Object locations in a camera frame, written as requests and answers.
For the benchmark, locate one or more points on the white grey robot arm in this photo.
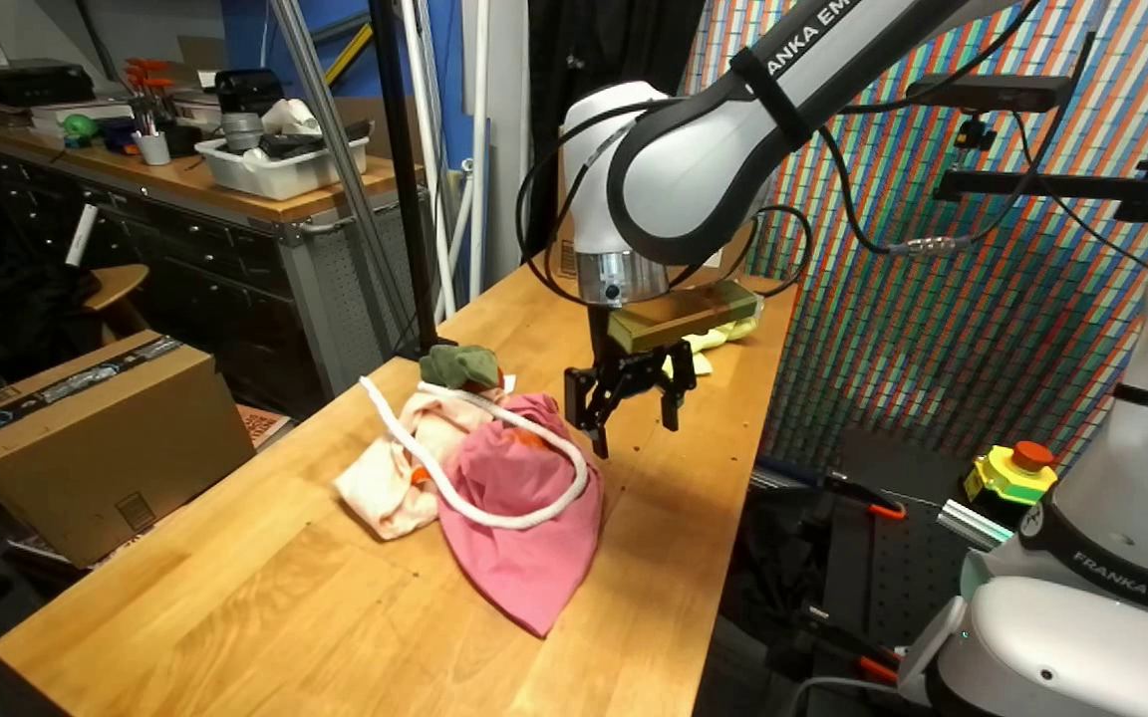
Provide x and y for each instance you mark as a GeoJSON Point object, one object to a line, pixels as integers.
{"type": "Point", "coordinates": [662, 180]}

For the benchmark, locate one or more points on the yellow emergency stop button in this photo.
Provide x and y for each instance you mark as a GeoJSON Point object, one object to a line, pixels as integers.
{"type": "Point", "coordinates": [1013, 470]}

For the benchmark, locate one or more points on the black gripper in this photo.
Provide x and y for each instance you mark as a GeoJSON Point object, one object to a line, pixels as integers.
{"type": "Point", "coordinates": [594, 390]}

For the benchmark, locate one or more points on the cardboard box on floor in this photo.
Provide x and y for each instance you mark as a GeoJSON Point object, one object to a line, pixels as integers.
{"type": "Point", "coordinates": [108, 442]}

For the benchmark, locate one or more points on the cream pink cloth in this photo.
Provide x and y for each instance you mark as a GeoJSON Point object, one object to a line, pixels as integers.
{"type": "Point", "coordinates": [389, 487]}

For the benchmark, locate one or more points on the white plastic tray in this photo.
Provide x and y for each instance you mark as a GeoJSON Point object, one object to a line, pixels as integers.
{"type": "Point", "coordinates": [266, 175]}

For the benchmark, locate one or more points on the black camera on mount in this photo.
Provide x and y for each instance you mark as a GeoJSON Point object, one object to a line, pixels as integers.
{"type": "Point", "coordinates": [974, 98]}

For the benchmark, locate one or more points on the pink t-shirt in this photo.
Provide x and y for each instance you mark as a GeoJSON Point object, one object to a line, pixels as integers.
{"type": "Point", "coordinates": [528, 572]}

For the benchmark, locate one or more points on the black vertical pole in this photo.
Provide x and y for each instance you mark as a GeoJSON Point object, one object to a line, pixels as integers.
{"type": "Point", "coordinates": [404, 168]}

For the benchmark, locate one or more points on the wooden workbench with drawers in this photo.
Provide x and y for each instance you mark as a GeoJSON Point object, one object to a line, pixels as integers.
{"type": "Point", "coordinates": [291, 297]}

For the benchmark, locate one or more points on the yellow-green cloth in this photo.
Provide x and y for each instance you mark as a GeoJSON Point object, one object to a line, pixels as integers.
{"type": "Point", "coordinates": [719, 334]}

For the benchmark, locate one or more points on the round wooden stool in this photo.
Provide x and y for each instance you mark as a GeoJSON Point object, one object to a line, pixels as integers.
{"type": "Point", "coordinates": [51, 298]}

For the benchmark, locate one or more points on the plush tomato with leaves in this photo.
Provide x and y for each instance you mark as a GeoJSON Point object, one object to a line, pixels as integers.
{"type": "Point", "coordinates": [465, 369]}

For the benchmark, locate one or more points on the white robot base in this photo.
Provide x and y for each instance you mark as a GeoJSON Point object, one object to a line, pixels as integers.
{"type": "Point", "coordinates": [1059, 613]}

